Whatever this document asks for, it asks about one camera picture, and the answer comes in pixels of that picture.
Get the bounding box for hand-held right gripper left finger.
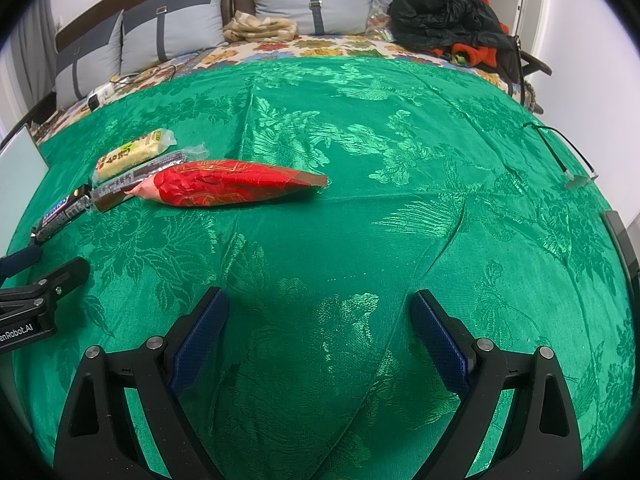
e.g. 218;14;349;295
54;286;230;480

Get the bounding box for grey curtain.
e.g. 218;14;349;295
0;0;59;137

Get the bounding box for red fleece garment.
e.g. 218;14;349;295
430;0;512;69

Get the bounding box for clear plastic bag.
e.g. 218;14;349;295
365;0;397;42

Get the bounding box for dark chair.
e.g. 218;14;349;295
500;35;554;111

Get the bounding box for red snack packet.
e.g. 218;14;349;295
125;159;330;209

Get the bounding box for white power strip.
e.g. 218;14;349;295
87;85;117;110

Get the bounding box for thin cable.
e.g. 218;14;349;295
110;62;177;87

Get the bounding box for black jacket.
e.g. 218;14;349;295
387;0;511;52

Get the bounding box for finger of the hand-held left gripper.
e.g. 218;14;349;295
0;244;47;283
0;256;92;312

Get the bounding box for beige folded cloth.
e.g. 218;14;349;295
222;10;297;45

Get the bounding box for brown snack bar packet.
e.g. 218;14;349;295
90;144;209;213

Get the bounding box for black tablet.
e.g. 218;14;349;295
602;210;639;272

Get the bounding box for rimless eyeglasses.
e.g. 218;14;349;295
522;122;600;191

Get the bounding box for yellow cake packet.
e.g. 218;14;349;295
91;129;177;185

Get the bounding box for white door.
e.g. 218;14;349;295
470;0;547;57

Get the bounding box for green floral satin blanket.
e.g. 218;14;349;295
0;55;638;480

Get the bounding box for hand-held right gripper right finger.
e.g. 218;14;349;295
410;289;585;480

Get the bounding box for white panel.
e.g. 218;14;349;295
0;127;49;257

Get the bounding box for colourful floral bedsheet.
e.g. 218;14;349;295
30;34;532;137

